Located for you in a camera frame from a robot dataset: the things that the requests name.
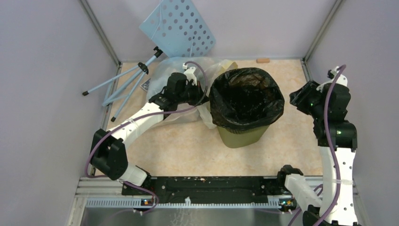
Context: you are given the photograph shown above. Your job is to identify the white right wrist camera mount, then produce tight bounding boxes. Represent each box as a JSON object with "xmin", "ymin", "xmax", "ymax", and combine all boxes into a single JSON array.
[{"xmin": 316, "ymin": 67, "xmax": 348, "ymax": 93}]

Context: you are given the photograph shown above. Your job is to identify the aluminium frame rail front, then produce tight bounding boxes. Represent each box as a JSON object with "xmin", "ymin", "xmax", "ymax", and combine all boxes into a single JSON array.
[{"xmin": 75, "ymin": 176, "xmax": 298, "ymax": 210}]

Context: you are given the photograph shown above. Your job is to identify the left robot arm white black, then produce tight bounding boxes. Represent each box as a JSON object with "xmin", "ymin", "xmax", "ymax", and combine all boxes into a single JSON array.
[{"xmin": 88, "ymin": 70, "xmax": 207, "ymax": 195}]

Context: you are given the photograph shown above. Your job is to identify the green mesh trash bin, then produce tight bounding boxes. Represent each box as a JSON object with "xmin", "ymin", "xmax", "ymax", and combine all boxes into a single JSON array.
[{"xmin": 216, "ymin": 125, "xmax": 269, "ymax": 148}]

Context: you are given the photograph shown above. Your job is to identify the small wooden block back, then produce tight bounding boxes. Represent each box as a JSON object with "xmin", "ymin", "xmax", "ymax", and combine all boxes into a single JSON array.
[{"xmin": 256, "ymin": 58, "xmax": 270, "ymax": 64}]

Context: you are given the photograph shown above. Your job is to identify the light blue perforated stand plate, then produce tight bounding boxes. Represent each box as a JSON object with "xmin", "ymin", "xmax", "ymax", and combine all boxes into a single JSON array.
[{"xmin": 139, "ymin": 0, "xmax": 216, "ymax": 65}]

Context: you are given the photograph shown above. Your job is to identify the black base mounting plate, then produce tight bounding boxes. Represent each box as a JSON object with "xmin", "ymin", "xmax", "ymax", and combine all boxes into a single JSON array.
[{"xmin": 121, "ymin": 176, "xmax": 287, "ymax": 205}]

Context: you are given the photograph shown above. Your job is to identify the light blue tripod legs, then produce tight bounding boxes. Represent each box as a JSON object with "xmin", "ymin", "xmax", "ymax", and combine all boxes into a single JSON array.
[{"xmin": 82, "ymin": 46, "xmax": 164, "ymax": 122}]

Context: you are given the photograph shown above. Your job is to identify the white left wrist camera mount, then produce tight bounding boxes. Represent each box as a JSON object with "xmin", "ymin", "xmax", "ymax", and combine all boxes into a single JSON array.
[{"xmin": 182, "ymin": 64, "xmax": 197, "ymax": 85}]

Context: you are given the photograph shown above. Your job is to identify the black trash bag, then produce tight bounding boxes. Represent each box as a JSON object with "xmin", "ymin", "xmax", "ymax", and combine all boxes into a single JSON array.
[{"xmin": 209, "ymin": 67, "xmax": 285, "ymax": 130}]

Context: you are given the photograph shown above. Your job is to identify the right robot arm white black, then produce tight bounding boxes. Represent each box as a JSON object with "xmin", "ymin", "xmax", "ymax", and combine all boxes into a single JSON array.
[{"xmin": 276, "ymin": 81, "xmax": 359, "ymax": 226}]

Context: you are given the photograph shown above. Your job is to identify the translucent plastic bag with trash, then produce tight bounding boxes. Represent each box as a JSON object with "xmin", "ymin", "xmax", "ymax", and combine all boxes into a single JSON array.
[{"xmin": 145, "ymin": 56, "xmax": 239, "ymax": 129}]

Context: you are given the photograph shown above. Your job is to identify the aluminium corner post left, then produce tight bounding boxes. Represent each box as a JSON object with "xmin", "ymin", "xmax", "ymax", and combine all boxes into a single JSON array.
[{"xmin": 79, "ymin": 0, "xmax": 121, "ymax": 66}]

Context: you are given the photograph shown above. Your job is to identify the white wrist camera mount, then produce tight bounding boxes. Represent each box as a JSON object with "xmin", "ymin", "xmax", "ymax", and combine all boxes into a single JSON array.
[
  {"xmin": 182, "ymin": 64, "xmax": 197, "ymax": 85},
  {"xmin": 316, "ymin": 67, "xmax": 348, "ymax": 93}
]

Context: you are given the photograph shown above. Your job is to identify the aluminium corner post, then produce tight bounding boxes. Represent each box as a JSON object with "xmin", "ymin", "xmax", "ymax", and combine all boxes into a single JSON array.
[
  {"xmin": 79, "ymin": 0, "xmax": 121, "ymax": 66},
  {"xmin": 303, "ymin": 0, "xmax": 345, "ymax": 64}
]

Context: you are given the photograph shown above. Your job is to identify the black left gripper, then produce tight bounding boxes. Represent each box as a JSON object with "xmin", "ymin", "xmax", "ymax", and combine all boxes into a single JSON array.
[{"xmin": 176, "ymin": 80, "xmax": 209, "ymax": 106}]

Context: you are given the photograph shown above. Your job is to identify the aluminium corner post right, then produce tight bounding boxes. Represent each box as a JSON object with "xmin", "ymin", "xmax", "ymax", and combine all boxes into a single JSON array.
[{"xmin": 303, "ymin": 0, "xmax": 345, "ymax": 64}]

